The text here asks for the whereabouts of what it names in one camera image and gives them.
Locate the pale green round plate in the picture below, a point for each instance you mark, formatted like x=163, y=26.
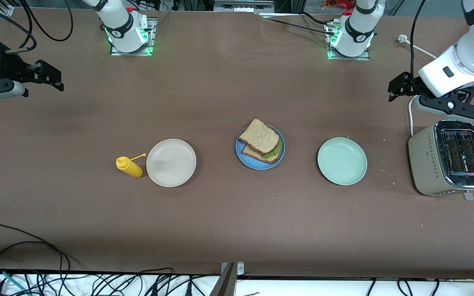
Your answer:
x=342, y=161

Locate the brown bread slice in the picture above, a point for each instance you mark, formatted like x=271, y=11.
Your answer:
x=255, y=153
x=260, y=135

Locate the beige metal toaster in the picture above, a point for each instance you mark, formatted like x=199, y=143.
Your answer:
x=424, y=164

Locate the red orange object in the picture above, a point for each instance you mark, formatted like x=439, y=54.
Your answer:
x=335, y=3

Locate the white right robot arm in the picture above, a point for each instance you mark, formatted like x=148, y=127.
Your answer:
x=117, y=20

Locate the aluminium camera post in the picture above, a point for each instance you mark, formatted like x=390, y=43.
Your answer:
x=226, y=283

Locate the green lettuce leaf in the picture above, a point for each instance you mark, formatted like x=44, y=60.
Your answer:
x=273, y=153

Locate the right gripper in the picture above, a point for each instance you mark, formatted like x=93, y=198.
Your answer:
x=10, y=66

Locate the blue round plate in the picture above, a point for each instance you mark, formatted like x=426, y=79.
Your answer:
x=245, y=160

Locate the grey metal box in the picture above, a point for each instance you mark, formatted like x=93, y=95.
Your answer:
x=243, y=5

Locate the beige round plate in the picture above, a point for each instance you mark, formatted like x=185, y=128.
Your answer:
x=171, y=163

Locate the yellow squeeze bottle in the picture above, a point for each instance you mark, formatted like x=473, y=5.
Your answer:
x=132, y=167

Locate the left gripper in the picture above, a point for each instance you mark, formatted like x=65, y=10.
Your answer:
x=405, y=84

